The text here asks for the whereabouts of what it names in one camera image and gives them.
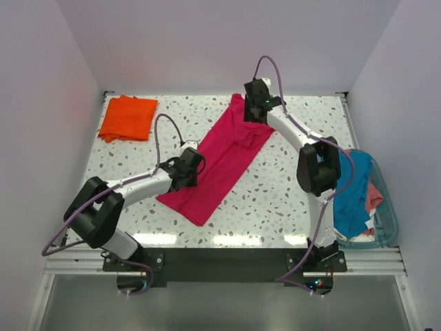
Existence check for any folded orange t-shirt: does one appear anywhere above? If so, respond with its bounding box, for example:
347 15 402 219
98 95 158 143

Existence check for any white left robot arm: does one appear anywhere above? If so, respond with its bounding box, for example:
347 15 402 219
63 141 205 270

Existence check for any white t-shirt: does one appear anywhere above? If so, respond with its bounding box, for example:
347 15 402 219
334 208 376 243

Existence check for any salmon pink t-shirt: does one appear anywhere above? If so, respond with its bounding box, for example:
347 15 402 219
365 181 384 213

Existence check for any blue t-shirt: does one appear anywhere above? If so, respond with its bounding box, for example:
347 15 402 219
334 150 373 237

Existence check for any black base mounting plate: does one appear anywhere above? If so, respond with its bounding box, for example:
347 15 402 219
102 248 348 291

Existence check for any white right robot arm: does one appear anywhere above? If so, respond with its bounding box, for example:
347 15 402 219
244 78 341 271

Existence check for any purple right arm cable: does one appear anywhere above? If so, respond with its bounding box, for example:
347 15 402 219
252 54 356 331

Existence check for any magenta pink t-shirt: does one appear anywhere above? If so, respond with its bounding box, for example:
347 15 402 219
156 94 274 226

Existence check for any aluminium frame rail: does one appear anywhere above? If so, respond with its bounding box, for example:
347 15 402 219
44 245 407 278

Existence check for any teal plastic laundry basket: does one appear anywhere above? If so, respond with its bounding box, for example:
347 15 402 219
337 153 399 250

